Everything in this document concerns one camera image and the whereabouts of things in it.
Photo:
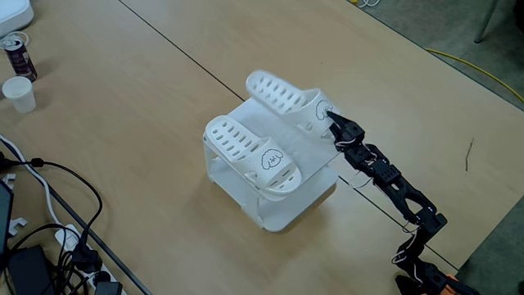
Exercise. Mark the black power plug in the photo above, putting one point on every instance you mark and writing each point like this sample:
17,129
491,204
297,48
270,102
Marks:
87,258

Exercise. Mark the white plastic shoe rack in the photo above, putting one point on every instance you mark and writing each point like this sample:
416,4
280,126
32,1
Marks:
270,131

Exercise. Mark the white power strip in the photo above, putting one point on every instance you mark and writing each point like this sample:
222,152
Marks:
67,237

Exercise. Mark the dark laptop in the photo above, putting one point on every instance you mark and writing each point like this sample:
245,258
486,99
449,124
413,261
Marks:
5,217

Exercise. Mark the white printed plastic part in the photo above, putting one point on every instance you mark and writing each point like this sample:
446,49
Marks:
17,225
9,180

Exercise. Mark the large black power brick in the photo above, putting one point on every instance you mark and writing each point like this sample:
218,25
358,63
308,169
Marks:
30,272

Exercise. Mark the white slipper with dog print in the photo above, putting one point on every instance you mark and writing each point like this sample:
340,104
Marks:
245,151
286,100

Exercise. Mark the purple drink can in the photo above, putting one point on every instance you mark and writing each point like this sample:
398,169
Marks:
21,61

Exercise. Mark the black plug adapter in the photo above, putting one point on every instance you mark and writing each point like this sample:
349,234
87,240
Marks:
107,289

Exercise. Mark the grey metal chair leg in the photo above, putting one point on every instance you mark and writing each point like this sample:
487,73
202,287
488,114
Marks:
487,20

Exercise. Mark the white paper cup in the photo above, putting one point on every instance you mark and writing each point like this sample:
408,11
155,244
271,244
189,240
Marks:
19,96

